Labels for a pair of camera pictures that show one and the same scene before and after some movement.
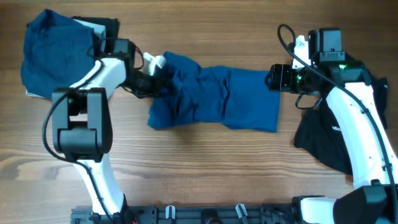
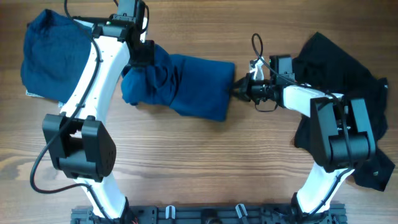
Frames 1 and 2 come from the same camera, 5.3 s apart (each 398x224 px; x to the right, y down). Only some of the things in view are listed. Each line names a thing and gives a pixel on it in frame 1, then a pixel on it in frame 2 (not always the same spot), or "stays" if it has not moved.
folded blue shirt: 57,50 stays
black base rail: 229,213 stays
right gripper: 280,74 -> 245,91
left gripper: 153,88 -> 148,58
